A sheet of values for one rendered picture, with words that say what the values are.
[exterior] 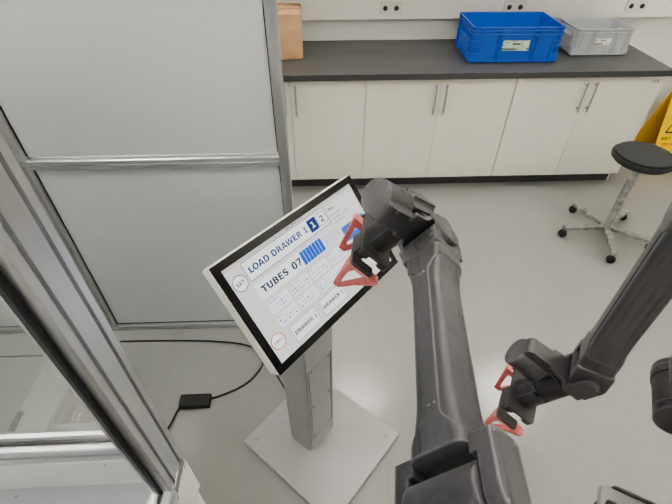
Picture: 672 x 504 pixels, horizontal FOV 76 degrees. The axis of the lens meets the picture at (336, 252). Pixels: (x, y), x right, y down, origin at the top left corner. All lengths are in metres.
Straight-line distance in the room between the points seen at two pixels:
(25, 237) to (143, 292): 1.86
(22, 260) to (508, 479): 0.49
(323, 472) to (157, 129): 1.49
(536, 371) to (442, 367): 0.45
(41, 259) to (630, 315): 0.77
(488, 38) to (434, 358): 2.90
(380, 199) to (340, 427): 1.52
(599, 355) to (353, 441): 1.37
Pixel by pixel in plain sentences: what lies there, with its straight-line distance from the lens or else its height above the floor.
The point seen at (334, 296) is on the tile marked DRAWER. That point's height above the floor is 1.01.
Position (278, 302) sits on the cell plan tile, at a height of 1.07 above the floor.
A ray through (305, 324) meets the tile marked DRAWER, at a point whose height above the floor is 1.00.
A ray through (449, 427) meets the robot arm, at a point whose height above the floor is 1.51.
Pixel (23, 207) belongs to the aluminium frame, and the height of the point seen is 1.62.
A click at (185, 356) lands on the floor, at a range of 2.40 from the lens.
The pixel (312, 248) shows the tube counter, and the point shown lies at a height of 1.12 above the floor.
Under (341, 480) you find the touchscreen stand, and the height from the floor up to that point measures 0.03.
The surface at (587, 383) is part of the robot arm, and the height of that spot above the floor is 1.23.
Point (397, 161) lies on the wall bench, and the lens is 3.29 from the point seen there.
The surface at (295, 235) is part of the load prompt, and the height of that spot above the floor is 1.16.
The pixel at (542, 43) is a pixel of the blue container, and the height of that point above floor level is 1.02.
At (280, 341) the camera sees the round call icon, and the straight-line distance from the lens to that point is 1.08.
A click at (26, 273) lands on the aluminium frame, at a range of 0.54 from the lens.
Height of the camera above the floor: 1.87
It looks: 42 degrees down
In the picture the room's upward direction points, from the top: straight up
